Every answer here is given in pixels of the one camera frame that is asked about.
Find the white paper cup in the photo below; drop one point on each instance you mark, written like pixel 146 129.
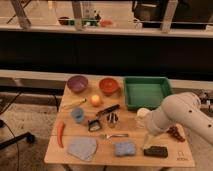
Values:
pixel 141 113

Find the green plastic tray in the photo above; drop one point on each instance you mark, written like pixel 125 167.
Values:
pixel 146 92

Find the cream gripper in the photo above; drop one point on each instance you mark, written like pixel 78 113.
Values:
pixel 148 138

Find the brown dried object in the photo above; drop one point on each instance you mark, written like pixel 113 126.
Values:
pixel 173 132

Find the orange bowl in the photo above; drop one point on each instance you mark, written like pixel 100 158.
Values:
pixel 108 85

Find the purple bowl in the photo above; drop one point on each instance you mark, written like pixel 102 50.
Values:
pixel 77 83

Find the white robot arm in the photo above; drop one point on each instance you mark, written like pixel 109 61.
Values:
pixel 184 109

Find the metal tin can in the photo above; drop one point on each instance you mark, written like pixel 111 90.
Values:
pixel 112 119

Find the red bowl on shelf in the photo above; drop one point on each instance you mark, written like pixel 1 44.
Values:
pixel 63 20

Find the yellow banana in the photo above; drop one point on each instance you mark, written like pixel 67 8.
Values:
pixel 74 103

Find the orange carrot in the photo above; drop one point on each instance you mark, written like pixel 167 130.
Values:
pixel 60 128

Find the orange round fruit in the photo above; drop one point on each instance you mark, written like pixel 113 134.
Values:
pixel 96 100

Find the blue cup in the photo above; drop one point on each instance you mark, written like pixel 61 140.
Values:
pixel 78 115

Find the blue sponge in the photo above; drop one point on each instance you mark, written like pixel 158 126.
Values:
pixel 125 149

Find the office chair base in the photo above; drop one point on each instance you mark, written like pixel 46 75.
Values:
pixel 30 138

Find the blue cloth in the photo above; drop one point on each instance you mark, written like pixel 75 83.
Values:
pixel 83 148

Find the black rectangular block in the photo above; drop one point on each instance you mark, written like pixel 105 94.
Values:
pixel 156 151

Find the orange plate on shelf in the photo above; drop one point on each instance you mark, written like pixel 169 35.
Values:
pixel 106 23

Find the green toy on shelf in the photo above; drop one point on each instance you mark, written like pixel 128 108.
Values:
pixel 90 22

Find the wooden table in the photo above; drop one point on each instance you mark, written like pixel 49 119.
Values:
pixel 179 153

